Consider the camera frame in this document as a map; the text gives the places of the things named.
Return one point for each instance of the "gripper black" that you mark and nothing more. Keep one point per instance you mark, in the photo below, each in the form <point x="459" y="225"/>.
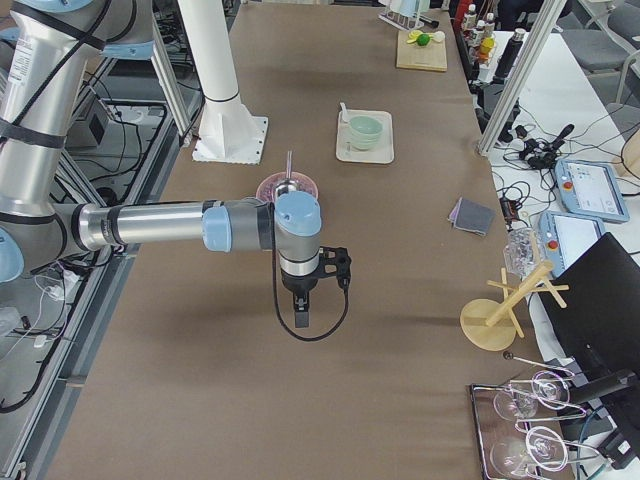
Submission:
<point x="298" y="283"/>

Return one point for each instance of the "green bowl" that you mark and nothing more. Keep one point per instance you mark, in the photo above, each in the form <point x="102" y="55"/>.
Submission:
<point x="366" y="126"/>
<point x="364" y="141"/>

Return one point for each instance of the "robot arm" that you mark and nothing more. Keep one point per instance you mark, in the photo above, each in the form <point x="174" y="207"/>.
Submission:
<point x="55" y="42"/>

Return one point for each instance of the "metal scoop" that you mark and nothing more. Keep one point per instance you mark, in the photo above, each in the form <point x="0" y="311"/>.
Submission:
<point x="287" y="184"/>

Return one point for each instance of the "pink bowl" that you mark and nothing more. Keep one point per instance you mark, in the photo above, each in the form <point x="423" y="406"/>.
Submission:
<point x="266" y="190"/>

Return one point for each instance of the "beige cartoon serving tray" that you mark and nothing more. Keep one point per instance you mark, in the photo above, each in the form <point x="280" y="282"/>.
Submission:
<point x="380" y="153"/>

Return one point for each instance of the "wooden mug tree stand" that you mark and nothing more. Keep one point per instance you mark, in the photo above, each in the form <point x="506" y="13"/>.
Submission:
<point x="492" y="325"/>

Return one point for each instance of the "grey folded cloth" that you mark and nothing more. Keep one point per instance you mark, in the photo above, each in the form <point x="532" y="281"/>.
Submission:
<point x="471" y="217"/>

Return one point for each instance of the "white ceramic spoon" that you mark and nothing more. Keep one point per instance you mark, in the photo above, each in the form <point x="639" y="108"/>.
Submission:
<point x="345" y="117"/>

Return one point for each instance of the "clear glass mug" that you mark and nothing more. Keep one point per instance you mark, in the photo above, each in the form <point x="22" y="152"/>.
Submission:
<point x="521" y="253"/>

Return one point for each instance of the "wine glass far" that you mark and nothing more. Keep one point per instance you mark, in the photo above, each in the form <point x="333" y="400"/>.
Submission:
<point x="521" y="399"/>

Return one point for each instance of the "wine glass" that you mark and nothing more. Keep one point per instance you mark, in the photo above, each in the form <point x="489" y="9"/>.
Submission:
<point x="521" y="399"/>
<point x="536" y="455"/>

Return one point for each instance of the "wine glass near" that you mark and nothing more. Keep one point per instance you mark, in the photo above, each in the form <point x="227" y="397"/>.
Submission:
<point x="536" y="455"/>

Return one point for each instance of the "wooden cutting board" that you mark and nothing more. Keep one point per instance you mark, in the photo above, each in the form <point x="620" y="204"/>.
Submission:
<point x="431" y="57"/>

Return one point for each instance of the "green lime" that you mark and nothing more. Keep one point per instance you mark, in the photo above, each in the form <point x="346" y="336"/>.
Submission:
<point x="423" y="39"/>

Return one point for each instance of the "black monitor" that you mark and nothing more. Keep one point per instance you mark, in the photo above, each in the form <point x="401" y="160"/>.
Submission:
<point x="599" y="326"/>

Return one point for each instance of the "white garlic bulb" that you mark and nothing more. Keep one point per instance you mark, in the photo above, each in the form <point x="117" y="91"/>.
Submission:
<point x="438" y="36"/>

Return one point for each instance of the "teach pendant tablet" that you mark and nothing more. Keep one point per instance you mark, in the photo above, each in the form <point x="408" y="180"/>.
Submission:
<point x="590" y="188"/>

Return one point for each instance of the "yellow bottle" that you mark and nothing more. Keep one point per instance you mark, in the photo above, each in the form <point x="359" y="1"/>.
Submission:
<point x="485" y="49"/>

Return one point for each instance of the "black bottle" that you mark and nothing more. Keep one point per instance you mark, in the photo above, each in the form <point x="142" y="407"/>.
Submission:
<point x="509" y="55"/>

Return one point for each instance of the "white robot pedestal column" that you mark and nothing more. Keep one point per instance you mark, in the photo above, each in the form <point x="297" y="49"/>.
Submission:
<point x="228" y="132"/>

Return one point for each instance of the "metal frame post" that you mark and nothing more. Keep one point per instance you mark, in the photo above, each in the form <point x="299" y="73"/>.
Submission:
<point x="530" y="52"/>

